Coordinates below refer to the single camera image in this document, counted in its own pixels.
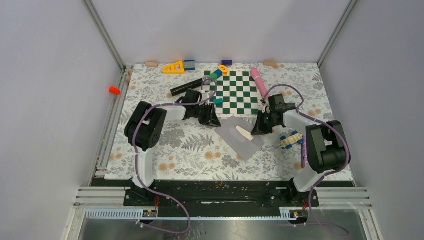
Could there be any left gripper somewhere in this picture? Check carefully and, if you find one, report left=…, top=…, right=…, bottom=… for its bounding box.
left=192, top=103, right=221, bottom=128

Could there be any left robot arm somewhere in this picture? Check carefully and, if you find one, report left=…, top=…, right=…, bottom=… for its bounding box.
left=124, top=89, right=222, bottom=206

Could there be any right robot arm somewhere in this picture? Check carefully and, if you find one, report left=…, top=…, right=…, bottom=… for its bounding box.
left=251, top=94, right=351, bottom=206

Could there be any teal cube block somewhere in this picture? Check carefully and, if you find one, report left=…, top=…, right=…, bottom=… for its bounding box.
left=213, top=98, right=224, bottom=106

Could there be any beige toy car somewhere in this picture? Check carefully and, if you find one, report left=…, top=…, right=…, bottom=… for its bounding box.
left=280, top=131, right=305, bottom=150

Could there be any floral table cloth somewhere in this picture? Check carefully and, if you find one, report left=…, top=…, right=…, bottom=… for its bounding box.
left=105, top=63, right=334, bottom=181

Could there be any black toy microphone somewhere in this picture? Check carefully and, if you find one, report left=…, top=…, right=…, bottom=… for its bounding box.
left=170, top=75, right=212, bottom=97

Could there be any green white chessboard mat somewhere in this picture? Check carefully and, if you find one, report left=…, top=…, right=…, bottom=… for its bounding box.
left=203, top=70, right=262, bottom=118

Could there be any blue lego brick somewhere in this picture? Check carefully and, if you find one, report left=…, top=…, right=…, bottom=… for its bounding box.
left=183, top=59, right=196, bottom=71

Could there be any purple lego brick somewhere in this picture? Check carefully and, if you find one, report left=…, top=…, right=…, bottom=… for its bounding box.
left=221, top=60, right=233, bottom=66

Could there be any yellow triangle toy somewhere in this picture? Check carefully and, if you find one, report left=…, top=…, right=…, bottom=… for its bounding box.
left=162, top=60, right=185, bottom=75

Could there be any wooden cylinder block right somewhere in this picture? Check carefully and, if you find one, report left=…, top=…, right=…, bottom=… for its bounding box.
left=263, top=61, right=279, bottom=69

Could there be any wooden cylinder block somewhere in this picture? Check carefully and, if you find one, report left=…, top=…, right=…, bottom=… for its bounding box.
left=263, top=61, right=279, bottom=69
left=145, top=61, right=159, bottom=68

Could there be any wooden cylinder block left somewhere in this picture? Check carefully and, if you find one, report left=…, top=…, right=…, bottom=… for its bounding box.
left=145, top=61, right=159, bottom=68

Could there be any orange cap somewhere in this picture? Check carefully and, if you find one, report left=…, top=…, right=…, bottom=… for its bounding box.
left=108, top=86, right=121, bottom=96

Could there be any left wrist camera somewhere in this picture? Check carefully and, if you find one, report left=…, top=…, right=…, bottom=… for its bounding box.
left=202, top=91, right=215, bottom=106

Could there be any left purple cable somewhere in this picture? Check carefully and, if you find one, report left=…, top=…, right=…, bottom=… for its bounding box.
left=131, top=78, right=220, bottom=235

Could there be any purple cable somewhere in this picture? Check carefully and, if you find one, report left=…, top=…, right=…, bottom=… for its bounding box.
left=131, top=78, right=220, bottom=235
left=263, top=84, right=352, bottom=237

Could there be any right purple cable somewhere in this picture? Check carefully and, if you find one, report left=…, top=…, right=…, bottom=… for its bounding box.
left=263, top=84, right=352, bottom=237

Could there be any colourful block chain toy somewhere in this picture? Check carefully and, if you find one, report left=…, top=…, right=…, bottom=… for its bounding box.
left=209, top=65, right=229, bottom=80

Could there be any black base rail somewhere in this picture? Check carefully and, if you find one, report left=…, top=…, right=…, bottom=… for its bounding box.
left=91, top=178, right=355, bottom=220

